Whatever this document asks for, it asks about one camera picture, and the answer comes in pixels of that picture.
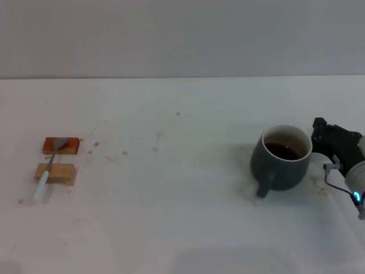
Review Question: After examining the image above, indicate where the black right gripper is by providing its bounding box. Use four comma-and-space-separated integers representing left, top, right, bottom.
311, 117, 365, 178

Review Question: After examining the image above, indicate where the grey ceramic coffee cup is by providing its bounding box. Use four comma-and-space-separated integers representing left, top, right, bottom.
250, 124, 314, 199

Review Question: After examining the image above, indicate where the light blue handled metal spoon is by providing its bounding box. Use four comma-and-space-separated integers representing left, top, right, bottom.
32, 137, 68, 202

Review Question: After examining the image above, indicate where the dark red wooden block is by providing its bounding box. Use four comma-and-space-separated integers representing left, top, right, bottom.
42, 137, 80, 155

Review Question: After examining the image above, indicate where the light tan wooden block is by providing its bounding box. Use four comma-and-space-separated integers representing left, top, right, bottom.
34, 163, 78, 187

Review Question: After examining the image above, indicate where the grey right wrist cable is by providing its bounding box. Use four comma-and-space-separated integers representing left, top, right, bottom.
323, 161, 357, 198

